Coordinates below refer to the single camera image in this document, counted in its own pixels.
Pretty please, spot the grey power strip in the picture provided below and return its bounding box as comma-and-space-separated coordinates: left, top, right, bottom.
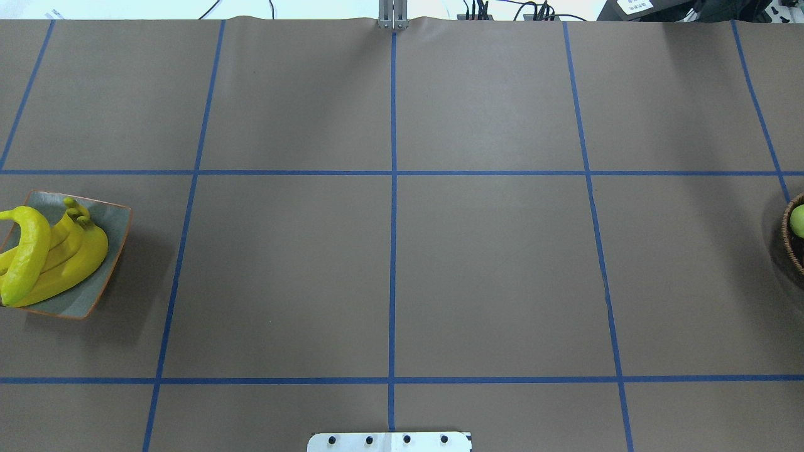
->
455, 11, 535, 22

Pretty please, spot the woven brown fruit basket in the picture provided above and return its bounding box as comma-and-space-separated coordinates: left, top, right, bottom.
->
780, 193, 803, 278

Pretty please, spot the aluminium frame post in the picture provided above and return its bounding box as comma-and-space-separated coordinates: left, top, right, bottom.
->
378, 0, 410, 31

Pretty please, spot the grey square plate orange rim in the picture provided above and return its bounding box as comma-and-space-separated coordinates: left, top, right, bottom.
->
2, 191, 132, 320

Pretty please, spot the white central column base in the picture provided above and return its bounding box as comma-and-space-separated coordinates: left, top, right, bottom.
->
307, 431, 473, 451

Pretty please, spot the green pear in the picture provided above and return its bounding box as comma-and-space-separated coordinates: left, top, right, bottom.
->
788, 204, 804, 239

